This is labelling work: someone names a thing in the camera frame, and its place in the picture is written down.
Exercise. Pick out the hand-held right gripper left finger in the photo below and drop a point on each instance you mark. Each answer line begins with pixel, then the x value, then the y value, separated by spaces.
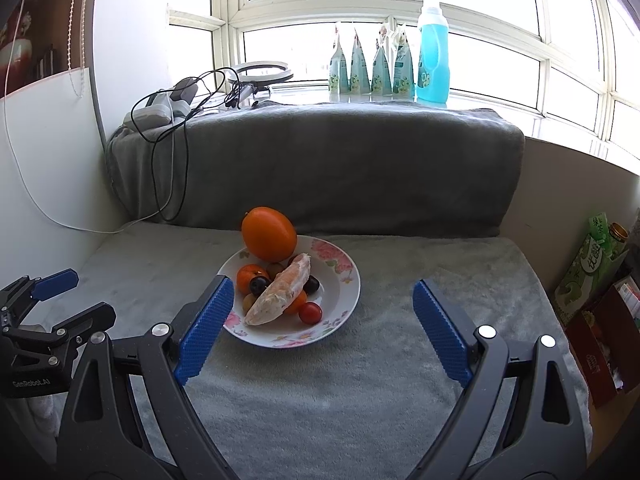
pixel 205 330

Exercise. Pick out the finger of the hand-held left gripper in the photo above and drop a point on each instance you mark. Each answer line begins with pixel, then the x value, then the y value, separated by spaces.
pixel 55 282
pixel 90 317

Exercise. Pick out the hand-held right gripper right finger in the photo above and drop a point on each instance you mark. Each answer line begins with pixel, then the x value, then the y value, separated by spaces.
pixel 442 332

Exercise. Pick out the dark purple grape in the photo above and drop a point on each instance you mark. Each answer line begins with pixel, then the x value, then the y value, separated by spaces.
pixel 258 286
pixel 311 285

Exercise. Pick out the small tangerine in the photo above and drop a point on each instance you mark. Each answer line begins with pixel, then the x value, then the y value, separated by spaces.
pixel 247 275
pixel 298 305

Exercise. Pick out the floral white plate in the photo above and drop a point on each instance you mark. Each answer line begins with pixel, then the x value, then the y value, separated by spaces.
pixel 340 285

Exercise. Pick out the large orange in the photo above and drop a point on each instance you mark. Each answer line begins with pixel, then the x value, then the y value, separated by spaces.
pixel 268 232

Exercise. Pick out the white fluffy cloth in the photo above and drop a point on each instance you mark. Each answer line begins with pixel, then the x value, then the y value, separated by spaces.
pixel 47 417

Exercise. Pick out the light grey fleece blanket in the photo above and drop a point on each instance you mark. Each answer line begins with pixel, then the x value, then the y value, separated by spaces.
pixel 400 385

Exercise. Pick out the green snack bag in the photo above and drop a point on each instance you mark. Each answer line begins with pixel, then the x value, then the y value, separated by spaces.
pixel 585 270

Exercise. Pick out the red storage box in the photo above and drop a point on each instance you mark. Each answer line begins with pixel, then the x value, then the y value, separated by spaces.
pixel 600 345

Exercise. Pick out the white power adapter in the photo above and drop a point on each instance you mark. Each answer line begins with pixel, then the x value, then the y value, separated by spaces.
pixel 150 115

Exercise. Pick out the gold-lidded jar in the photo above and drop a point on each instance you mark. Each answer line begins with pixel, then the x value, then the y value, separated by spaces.
pixel 618 232

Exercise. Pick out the dark grey blanket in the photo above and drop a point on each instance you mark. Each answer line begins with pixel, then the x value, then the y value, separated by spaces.
pixel 325 160

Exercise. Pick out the red and white vase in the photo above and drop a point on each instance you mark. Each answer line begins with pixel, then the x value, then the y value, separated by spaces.
pixel 12 55

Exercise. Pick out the dark grey power adapter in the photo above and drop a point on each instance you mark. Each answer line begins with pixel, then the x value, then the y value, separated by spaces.
pixel 185 90

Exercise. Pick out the blue detergent bottle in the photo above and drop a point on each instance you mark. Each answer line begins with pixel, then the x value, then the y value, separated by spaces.
pixel 433 60

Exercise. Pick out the white window frame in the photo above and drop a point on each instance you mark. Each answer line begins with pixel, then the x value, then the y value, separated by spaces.
pixel 385 7

